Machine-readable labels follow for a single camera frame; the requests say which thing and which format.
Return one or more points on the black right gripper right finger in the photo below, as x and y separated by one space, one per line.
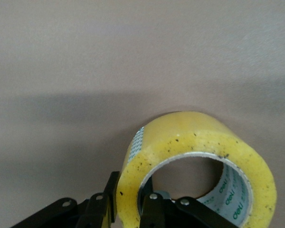
156 213

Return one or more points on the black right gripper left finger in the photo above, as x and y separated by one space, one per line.
95 211

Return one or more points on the yellowish clear packing tape roll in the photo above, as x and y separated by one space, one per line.
187 135

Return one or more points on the brown table cover cloth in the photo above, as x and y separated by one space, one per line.
85 59

